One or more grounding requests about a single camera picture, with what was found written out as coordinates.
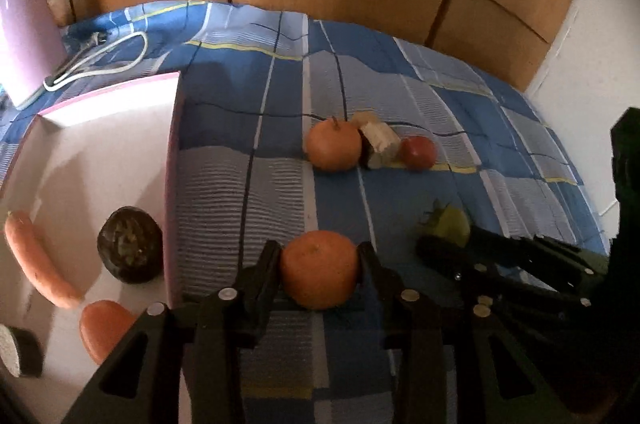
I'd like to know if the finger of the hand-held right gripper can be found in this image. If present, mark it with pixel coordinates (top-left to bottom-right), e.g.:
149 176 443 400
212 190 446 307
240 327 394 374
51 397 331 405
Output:
416 234 596 311
465 226 610 279

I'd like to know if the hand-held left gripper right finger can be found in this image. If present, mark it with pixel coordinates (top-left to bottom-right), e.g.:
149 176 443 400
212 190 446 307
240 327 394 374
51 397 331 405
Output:
356 242 576 424

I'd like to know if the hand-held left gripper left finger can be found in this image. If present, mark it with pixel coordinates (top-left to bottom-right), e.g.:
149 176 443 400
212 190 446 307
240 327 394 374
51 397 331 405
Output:
62 240 284 424

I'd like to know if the green toy apple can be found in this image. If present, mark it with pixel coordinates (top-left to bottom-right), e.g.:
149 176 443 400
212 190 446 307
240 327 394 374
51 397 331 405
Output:
422 200 472 250

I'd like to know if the orange toy tangerine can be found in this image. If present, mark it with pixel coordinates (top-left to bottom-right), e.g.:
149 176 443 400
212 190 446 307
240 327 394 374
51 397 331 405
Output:
79 300 138 366
279 230 360 311

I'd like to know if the red toy tomato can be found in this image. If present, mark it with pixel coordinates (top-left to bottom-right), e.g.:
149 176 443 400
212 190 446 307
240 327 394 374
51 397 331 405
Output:
400 135 437 171

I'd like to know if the beige toy wedge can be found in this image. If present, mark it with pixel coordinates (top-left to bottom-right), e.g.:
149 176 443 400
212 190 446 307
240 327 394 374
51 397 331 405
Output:
360 121 403 170

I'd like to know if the orange toy persimmon with stem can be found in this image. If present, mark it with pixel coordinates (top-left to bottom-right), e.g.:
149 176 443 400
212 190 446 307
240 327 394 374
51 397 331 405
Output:
305 116 363 172

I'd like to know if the dark toy avocado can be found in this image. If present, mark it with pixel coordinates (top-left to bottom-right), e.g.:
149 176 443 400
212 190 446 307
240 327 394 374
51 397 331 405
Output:
96 206 164 285

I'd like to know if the pink shallow tray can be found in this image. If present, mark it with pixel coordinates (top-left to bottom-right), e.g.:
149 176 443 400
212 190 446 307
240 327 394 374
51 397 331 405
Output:
0 71 187 424

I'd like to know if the orange toy carrot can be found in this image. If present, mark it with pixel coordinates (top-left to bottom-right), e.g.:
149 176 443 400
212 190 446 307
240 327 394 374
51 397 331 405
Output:
4 210 85 310

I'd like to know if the toy kiwi half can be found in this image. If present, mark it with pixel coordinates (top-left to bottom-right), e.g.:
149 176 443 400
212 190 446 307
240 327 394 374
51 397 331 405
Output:
0 323 45 379

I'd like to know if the blue checked bedsheet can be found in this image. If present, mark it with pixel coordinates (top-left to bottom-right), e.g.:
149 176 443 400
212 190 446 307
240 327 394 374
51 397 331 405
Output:
0 0 613 424

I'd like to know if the kettle power plug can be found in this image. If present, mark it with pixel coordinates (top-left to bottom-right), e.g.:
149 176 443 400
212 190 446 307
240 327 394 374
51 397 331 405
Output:
75 31 108 52

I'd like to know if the pink electric kettle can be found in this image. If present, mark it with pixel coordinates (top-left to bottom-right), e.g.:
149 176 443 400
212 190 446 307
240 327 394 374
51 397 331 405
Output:
0 0 68 109

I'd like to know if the white kettle power cord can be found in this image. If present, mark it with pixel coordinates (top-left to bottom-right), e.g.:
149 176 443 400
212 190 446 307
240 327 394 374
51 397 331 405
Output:
42 31 149 92

